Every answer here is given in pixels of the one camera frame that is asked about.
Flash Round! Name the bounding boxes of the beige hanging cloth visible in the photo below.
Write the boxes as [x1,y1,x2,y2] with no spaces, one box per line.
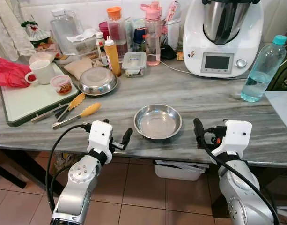
[0,0,37,61]

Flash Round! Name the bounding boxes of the clear teal capped water bottle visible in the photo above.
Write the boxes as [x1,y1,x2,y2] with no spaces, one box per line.
[240,35,287,103]

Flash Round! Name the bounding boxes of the white green rimmed cutting board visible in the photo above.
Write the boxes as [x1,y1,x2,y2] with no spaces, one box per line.
[1,62,81,127]

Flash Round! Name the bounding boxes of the white plastic bin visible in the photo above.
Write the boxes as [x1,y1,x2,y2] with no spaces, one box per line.
[153,160,206,182]

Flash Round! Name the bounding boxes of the pink drinking bottle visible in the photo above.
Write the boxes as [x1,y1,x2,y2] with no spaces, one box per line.
[140,1,163,67]

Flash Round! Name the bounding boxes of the dark blue cup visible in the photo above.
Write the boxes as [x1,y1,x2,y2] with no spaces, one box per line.
[133,27,147,52]

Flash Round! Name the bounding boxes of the orange tipped steel tongs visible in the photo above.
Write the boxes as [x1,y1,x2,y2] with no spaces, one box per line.
[52,102,102,130]
[57,92,87,122]

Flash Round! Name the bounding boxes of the dark green bag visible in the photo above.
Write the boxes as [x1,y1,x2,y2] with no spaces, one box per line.
[266,45,287,92]

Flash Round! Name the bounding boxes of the small clear food tub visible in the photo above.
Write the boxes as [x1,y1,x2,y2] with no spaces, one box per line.
[50,75,73,96]

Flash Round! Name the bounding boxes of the white side table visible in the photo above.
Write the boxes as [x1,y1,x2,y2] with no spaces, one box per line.
[265,90,287,137]

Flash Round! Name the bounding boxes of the clear orange capped bottle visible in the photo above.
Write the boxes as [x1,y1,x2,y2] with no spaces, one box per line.
[106,6,130,59]

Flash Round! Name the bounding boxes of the brown paper bag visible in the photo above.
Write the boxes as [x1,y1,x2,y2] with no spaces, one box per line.
[64,57,94,80]

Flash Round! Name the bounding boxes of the orange squeeze sauce bottle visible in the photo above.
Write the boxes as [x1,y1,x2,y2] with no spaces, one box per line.
[103,36,122,77]

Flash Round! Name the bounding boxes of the round stainless steel bowl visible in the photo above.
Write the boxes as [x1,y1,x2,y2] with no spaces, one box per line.
[79,67,118,97]
[134,104,183,140]

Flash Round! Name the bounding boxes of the clear labelled plastic container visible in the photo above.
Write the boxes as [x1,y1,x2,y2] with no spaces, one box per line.
[67,28,103,58]

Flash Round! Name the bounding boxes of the clear white lidded plastic jug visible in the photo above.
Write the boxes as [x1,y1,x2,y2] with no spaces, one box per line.
[50,7,86,56]

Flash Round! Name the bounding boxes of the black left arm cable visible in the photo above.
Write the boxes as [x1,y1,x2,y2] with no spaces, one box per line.
[46,123,93,211]

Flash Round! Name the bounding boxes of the green red wrapped gift basket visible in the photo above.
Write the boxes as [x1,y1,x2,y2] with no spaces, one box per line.
[20,20,54,49]

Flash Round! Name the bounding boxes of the red plastic bag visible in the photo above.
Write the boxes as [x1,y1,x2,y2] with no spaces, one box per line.
[0,56,32,89]

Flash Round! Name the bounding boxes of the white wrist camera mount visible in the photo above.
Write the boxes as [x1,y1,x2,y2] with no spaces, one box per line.
[212,120,253,159]
[87,120,114,163]

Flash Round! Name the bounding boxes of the magenta plastic cup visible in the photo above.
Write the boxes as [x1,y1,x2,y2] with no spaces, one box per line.
[98,21,110,42]

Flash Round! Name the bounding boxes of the beige paper wrap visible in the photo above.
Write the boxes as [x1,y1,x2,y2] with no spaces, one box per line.
[29,51,57,65]

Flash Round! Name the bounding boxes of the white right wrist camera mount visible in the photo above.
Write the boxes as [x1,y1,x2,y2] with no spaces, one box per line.
[212,120,253,159]

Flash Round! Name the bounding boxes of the clear plastic utensil packet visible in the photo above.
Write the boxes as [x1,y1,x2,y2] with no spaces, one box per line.
[163,0,182,50]

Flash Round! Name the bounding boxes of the white ceramic mug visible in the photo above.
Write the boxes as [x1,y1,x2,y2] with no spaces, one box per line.
[24,59,57,86]

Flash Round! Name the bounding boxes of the clear grey lidded food box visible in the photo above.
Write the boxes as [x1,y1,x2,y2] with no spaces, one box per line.
[121,51,147,78]

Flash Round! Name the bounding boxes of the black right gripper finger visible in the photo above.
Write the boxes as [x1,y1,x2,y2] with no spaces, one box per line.
[194,118,205,146]

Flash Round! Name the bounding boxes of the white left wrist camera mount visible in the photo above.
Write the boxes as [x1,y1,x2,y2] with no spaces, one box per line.
[87,120,114,163]

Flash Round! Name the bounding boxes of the white kitchen food processor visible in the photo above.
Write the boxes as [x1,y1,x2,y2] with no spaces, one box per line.
[183,0,265,79]

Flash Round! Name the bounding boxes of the small white capped bottle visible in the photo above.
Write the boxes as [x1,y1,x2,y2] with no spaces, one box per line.
[95,31,107,64]

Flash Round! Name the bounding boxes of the small black object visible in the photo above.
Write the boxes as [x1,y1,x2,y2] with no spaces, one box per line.
[160,45,178,60]

